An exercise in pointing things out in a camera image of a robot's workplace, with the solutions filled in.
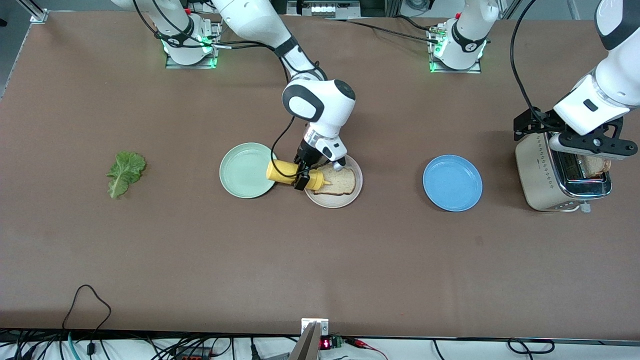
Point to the yellow mustard squeeze bottle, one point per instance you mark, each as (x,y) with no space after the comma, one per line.
(280,172)

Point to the red display circuit board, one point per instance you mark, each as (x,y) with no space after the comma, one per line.
(325,344)

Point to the green lettuce leaf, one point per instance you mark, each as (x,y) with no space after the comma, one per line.
(125,172)

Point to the grey terminal block device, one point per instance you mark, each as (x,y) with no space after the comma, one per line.
(325,9)

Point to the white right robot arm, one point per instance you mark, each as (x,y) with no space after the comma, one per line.
(320,105)

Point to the beige plate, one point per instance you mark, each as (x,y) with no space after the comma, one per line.
(332,201)

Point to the aluminium camera mast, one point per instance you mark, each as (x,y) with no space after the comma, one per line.
(310,345)

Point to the green plate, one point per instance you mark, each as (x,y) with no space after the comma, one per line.
(245,170)

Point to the brown bread slice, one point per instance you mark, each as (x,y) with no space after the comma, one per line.
(597,165)
(342,182)

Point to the beige chrome toaster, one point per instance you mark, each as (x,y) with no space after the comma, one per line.
(540,175)

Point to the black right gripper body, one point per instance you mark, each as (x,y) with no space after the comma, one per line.
(306,154)

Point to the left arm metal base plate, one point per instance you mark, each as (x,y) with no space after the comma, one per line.
(457,71)

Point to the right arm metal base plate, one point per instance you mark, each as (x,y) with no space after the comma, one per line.
(192,65)

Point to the blue plate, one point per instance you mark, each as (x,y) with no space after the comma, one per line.
(452,183)

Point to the aluminium frame post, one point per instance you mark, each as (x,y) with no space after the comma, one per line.
(39,16)

